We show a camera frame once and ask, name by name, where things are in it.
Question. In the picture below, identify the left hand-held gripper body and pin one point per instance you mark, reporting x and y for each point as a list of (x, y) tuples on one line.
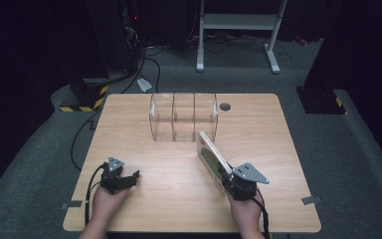
[(112, 176)]

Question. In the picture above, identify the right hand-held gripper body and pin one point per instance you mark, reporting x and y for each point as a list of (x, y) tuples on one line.
[(247, 182)]

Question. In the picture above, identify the green leaf picture book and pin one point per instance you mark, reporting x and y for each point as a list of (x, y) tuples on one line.
[(212, 156)]

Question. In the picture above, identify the clear acrylic divided organizer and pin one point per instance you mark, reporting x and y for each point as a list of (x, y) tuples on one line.
[(175, 116)]

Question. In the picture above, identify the person's right hand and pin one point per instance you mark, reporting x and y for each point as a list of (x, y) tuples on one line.
[(247, 212)]

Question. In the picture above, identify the person's left hand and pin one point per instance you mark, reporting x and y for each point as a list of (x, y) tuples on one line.
[(107, 205)]

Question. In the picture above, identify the grey tape strip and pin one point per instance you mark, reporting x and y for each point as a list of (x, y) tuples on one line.
[(73, 204), (311, 200)]

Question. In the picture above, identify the white power adapter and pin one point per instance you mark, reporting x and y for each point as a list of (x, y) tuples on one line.
[(144, 84)]

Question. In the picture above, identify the dark equipment rack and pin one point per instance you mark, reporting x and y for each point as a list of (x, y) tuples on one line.
[(133, 36)]

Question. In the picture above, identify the small red floor object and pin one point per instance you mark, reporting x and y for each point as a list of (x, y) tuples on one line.
[(301, 40)]

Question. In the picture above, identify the white metal stand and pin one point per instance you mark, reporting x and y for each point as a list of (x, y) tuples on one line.
[(238, 21)]

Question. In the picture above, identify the black post yellow striped base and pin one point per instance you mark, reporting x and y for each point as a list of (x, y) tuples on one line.
[(321, 101), (86, 96)]

